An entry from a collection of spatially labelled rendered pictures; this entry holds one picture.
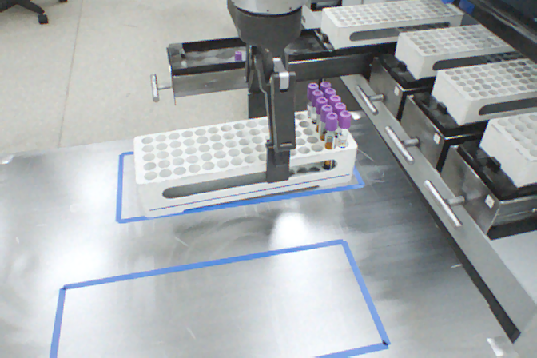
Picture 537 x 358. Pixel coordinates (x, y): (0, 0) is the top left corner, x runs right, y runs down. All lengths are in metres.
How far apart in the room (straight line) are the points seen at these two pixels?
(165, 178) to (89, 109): 1.82
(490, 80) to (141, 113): 1.72
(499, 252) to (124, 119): 1.83
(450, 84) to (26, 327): 0.71
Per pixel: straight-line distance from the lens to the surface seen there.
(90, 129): 2.25
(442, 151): 0.83
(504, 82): 0.89
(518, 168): 0.74
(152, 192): 0.60
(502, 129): 0.77
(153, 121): 2.21
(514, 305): 0.77
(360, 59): 1.03
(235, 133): 0.65
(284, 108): 0.52
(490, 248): 0.77
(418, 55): 0.93
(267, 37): 0.51
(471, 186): 0.77
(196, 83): 0.95
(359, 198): 0.65
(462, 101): 0.82
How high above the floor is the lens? 1.28
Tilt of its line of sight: 41 degrees down
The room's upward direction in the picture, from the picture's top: straight up
